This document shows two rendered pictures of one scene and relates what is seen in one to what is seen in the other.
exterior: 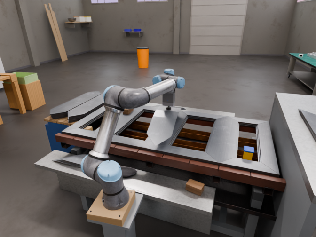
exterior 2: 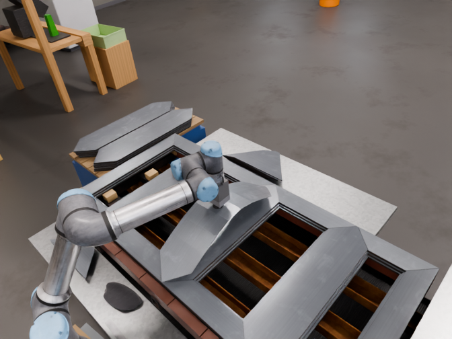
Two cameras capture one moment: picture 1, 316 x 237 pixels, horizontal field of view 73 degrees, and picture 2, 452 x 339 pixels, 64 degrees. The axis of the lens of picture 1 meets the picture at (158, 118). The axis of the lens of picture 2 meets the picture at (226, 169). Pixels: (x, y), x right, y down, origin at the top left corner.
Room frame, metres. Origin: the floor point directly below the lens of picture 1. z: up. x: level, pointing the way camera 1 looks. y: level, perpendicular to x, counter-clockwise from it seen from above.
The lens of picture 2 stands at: (0.60, -0.59, 2.06)
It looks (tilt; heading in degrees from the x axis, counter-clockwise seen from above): 39 degrees down; 26
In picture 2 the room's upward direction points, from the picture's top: 5 degrees counter-clockwise
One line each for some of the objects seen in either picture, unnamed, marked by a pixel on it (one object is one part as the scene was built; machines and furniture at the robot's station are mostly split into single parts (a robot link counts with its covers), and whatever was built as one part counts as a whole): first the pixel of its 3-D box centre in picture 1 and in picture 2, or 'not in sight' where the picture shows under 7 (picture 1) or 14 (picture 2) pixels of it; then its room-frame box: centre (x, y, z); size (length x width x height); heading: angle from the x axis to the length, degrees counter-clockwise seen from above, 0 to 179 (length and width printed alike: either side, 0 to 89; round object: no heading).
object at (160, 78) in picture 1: (162, 80); (189, 169); (1.46, -0.04, 1.26); 0.11 x 0.11 x 0.08; 51
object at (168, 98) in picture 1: (169, 97); (218, 187); (1.56, -0.09, 1.11); 0.10 x 0.09 x 0.16; 161
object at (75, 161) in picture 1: (77, 159); (77, 250); (1.34, 0.60, 0.70); 0.39 x 0.12 x 0.04; 69
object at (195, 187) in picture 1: (194, 186); not in sight; (1.03, -0.22, 0.71); 0.10 x 0.06 x 0.05; 58
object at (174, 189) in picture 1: (117, 176); (114, 301); (1.18, 0.29, 0.67); 1.30 x 0.20 x 0.03; 69
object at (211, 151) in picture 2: (169, 76); (211, 157); (1.55, -0.08, 1.26); 0.09 x 0.08 x 0.11; 141
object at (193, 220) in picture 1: (125, 189); not in sight; (1.26, 0.26, 0.48); 1.30 x 0.04 x 0.35; 69
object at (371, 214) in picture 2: (175, 111); (281, 173); (2.15, -0.19, 0.74); 1.20 x 0.26 x 0.03; 69
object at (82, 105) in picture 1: (86, 104); (138, 132); (2.19, 0.78, 0.82); 0.80 x 0.40 x 0.06; 159
